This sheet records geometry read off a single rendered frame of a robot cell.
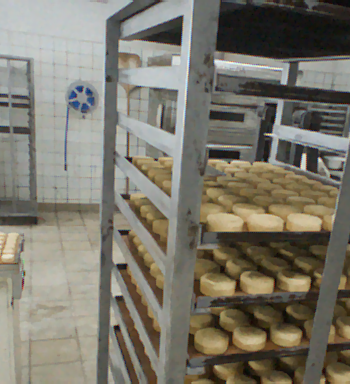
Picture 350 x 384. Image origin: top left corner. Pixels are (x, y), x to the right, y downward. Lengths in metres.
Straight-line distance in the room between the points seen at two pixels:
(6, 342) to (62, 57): 4.53
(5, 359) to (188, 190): 1.92
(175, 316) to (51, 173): 5.89
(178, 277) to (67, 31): 5.87
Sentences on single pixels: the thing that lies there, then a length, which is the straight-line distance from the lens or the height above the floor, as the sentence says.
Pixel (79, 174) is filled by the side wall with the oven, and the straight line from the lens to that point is 6.46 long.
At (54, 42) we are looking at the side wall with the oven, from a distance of 6.34.
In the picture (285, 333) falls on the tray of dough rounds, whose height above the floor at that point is 1.33.
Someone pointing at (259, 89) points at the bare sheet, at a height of 1.68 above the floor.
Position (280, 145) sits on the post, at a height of 1.55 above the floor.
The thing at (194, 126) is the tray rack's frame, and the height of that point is 1.63.
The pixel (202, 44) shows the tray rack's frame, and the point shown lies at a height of 1.71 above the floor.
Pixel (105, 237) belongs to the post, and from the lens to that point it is 1.19.
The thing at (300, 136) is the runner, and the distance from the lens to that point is 1.17.
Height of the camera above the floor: 1.67
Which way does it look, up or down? 19 degrees down
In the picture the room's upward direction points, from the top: 6 degrees clockwise
